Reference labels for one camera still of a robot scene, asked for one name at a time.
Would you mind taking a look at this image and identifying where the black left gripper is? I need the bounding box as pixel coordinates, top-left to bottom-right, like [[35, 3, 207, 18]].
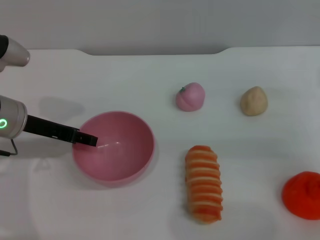
[[23, 114, 99, 147]]

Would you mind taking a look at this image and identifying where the pink plastic bowl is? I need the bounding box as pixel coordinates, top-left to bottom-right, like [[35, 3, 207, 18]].
[[72, 110, 157, 188]]

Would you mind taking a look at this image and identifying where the orange striped long bread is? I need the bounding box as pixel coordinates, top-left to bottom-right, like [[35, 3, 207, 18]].
[[184, 144, 224, 224]]

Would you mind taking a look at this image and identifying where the pink peach toy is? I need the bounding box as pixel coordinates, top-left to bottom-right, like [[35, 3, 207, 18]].
[[175, 82, 206, 112]]

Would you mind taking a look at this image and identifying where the beige potato toy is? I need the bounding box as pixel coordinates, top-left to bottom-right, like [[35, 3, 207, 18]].
[[240, 86, 269, 117]]

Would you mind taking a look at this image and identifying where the red orange round toy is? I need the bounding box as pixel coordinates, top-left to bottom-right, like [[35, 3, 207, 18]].
[[281, 170, 320, 221]]

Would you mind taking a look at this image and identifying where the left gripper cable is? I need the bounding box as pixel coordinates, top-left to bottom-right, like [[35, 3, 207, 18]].
[[0, 138, 19, 157]]

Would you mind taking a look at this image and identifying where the left wrist camera housing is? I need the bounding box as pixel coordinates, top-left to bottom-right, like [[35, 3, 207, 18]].
[[0, 34, 31, 74]]

